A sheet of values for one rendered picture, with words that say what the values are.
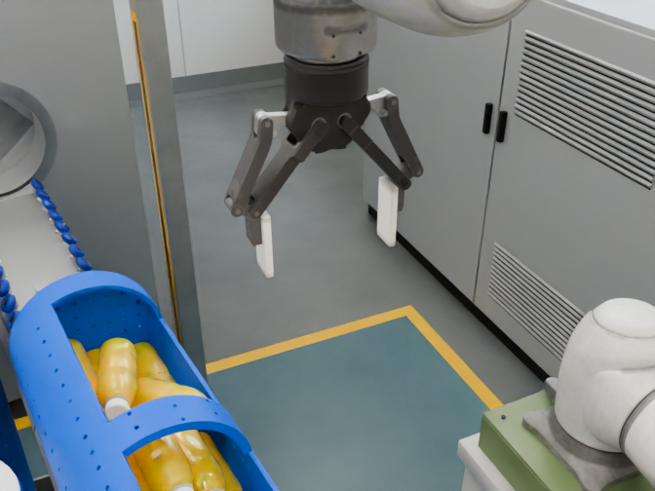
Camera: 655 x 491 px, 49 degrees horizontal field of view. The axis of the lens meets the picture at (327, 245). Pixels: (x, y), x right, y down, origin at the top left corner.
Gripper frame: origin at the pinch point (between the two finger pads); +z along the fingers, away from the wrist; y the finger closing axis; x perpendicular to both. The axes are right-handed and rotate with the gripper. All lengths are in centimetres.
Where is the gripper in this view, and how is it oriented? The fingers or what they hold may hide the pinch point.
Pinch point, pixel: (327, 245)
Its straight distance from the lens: 74.4
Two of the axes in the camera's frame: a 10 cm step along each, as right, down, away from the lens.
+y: 9.1, -2.2, 3.4
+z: 0.1, 8.4, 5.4
